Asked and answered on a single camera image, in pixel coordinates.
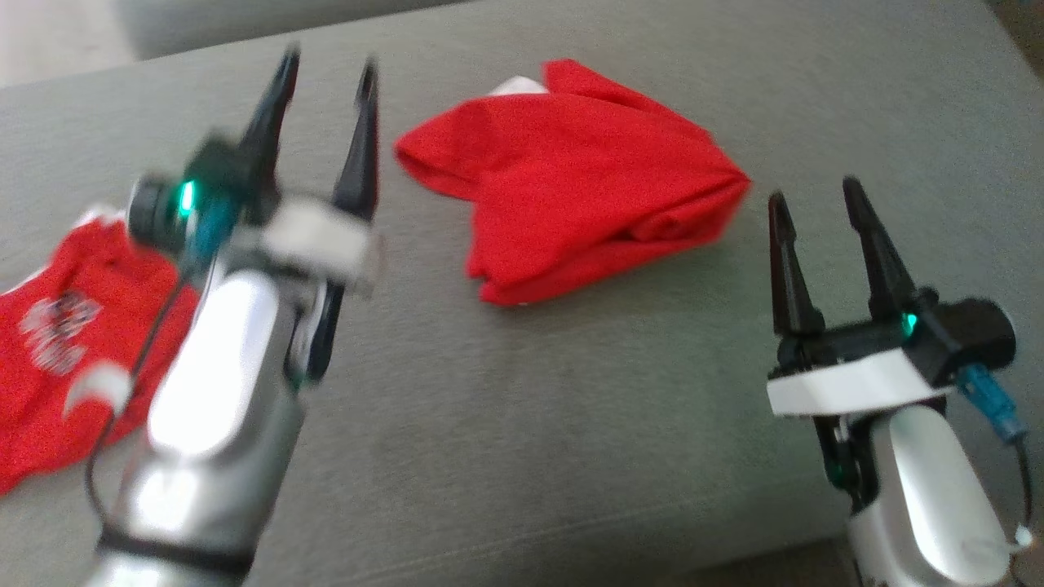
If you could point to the red mesh printed garment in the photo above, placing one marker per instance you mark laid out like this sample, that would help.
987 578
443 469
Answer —
49 391

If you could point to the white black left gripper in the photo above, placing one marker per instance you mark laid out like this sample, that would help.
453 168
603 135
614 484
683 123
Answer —
318 240

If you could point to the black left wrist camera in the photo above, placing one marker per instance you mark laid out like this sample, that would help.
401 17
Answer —
212 175

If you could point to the red white basketball jersey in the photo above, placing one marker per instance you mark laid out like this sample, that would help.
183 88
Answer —
571 179

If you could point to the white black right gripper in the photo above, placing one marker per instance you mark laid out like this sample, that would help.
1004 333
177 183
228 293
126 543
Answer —
856 379

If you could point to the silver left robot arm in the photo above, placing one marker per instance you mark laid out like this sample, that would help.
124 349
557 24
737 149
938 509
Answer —
212 367

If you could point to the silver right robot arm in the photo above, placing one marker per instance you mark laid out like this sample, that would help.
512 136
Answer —
930 489

